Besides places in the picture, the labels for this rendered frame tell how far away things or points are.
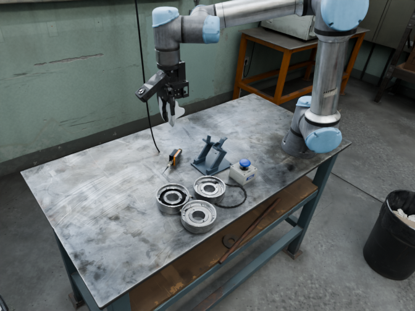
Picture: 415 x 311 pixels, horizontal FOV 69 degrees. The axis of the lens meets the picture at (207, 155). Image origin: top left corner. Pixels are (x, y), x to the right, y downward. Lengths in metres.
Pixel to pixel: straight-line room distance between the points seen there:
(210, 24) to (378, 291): 1.66
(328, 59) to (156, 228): 0.71
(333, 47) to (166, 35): 0.48
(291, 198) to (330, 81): 0.64
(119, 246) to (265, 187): 0.53
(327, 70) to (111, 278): 0.84
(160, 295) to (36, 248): 1.09
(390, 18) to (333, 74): 3.53
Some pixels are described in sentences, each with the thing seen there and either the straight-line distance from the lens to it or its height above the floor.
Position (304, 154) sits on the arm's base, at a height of 0.82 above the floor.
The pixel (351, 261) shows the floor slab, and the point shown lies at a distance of 2.11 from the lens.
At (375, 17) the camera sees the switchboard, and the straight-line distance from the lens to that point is 4.59.
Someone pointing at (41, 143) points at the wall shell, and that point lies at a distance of 2.55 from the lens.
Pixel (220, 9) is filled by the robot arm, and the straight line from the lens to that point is 1.05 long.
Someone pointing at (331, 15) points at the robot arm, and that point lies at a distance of 0.94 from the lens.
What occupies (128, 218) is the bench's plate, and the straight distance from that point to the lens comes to 0.96.
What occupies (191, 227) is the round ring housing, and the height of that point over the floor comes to 0.83.
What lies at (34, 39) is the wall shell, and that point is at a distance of 2.28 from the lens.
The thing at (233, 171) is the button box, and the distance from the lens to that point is 1.08.
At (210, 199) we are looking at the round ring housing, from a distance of 0.97.
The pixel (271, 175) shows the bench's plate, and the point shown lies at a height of 0.80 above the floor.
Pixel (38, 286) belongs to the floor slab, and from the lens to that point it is 1.88.
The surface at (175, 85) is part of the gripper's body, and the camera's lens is 0.99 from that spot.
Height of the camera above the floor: 1.51
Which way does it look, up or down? 36 degrees down
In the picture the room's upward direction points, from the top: 6 degrees clockwise
